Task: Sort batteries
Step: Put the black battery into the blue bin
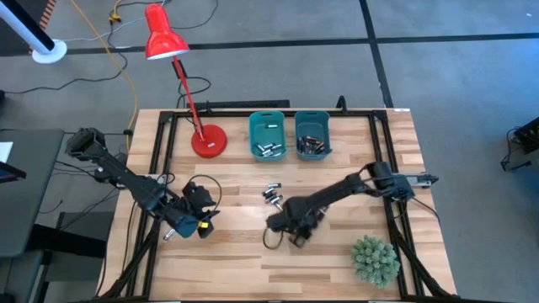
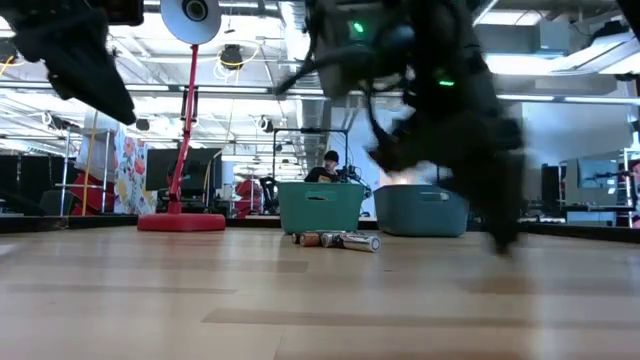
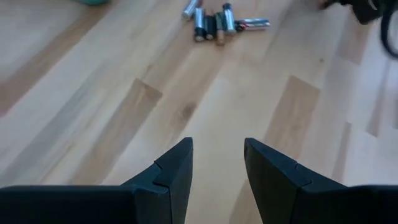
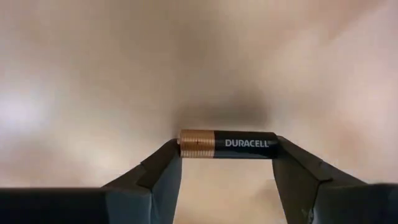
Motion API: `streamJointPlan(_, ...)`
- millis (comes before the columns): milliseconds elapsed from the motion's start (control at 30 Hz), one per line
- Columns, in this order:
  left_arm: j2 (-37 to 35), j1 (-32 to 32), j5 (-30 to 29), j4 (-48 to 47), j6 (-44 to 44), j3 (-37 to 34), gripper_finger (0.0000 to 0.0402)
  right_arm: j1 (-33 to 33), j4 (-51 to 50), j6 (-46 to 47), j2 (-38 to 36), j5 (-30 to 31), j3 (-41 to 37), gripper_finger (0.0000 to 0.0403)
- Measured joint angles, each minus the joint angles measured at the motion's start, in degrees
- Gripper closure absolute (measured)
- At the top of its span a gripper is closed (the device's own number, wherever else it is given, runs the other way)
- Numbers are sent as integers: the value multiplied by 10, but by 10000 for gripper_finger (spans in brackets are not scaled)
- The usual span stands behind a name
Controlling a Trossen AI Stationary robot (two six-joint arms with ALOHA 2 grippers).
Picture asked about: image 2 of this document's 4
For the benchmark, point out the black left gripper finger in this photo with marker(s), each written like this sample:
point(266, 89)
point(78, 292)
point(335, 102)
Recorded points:
point(95, 85)

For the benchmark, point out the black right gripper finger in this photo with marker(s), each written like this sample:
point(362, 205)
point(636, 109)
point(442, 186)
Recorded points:
point(500, 210)

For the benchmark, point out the teal green plastic bin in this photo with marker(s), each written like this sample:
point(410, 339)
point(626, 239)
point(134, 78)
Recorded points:
point(320, 217)

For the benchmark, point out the silver battery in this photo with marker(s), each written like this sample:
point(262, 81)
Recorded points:
point(360, 243)
point(330, 240)

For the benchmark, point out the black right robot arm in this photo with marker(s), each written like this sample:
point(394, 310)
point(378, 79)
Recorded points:
point(430, 50)

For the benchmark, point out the black background robot arm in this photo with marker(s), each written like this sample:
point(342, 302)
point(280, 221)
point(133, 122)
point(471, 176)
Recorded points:
point(352, 174)

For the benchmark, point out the black cabinet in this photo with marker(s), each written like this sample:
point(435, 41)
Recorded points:
point(550, 185)

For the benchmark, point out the silver metal stand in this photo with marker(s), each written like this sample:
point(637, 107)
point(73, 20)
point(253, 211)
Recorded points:
point(66, 170)

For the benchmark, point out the light blue box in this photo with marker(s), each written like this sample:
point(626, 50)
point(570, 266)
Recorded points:
point(590, 218)

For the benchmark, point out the blue grey plastic bin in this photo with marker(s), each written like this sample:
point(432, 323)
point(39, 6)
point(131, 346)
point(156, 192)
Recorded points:
point(410, 220)

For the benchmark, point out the floral patterned banner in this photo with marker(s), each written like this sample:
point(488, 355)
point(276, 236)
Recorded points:
point(132, 175)

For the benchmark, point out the black computer monitor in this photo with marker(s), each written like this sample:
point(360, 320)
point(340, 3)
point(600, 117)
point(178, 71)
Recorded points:
point(157, 170)

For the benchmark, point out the red angled board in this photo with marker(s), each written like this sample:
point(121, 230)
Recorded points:
point(95, 197)

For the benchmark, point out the dark grey chair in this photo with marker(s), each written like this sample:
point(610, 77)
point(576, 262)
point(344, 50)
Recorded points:
point(55, 204)

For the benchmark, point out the metal shelving rack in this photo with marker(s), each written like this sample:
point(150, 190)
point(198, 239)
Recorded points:
point(627, 200)

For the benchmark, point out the person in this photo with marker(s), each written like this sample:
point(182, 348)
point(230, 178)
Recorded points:
point(320, 176)

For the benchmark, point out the copper-top black battery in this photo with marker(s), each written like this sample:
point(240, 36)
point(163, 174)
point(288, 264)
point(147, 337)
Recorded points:
point(310, 240)

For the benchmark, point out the grey wall monitor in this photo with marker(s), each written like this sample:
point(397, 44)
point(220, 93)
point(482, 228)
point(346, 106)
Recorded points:
point(597, 172)

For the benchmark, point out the black overhead frame bar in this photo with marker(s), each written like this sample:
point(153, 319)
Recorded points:
point(225, 90)

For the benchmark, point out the silver ribbed ceiling air duct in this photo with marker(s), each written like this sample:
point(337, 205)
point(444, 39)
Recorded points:
point(312, 130)

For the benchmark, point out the black metal frame stand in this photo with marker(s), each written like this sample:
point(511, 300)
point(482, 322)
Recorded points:
point(310, 131)

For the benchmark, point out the red camera stand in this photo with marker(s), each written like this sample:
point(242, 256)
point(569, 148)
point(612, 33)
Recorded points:
point(180, 222)

